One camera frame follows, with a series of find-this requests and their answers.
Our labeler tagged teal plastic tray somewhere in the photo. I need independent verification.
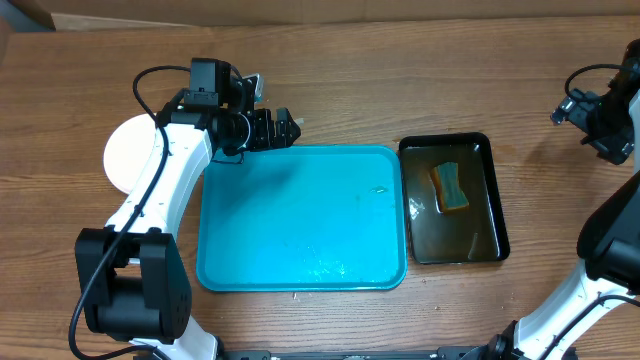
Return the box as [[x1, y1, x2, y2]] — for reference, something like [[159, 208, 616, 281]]
[[196, 145, 408, 292]]

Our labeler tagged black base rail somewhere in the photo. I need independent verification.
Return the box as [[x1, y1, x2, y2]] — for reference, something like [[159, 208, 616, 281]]
[[213, 345, 488, 360]]

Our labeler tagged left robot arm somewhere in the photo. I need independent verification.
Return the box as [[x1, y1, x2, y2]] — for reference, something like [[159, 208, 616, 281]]
[[68, 106, 301, 359]]

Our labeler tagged green yellow sponge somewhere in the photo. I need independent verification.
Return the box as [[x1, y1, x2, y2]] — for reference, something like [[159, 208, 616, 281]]
[[430, 162, 469, 213]]

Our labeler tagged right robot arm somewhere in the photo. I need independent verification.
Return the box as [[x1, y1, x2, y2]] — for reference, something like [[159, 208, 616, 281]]
[[464, 41, 639, 360]]

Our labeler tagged white plate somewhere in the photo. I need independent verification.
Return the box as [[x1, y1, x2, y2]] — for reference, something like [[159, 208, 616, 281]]
[[103, 114, 156, 194]]

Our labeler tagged black water basin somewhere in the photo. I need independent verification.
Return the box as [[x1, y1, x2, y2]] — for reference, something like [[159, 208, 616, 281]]
[[398, 132, 511, 265]]

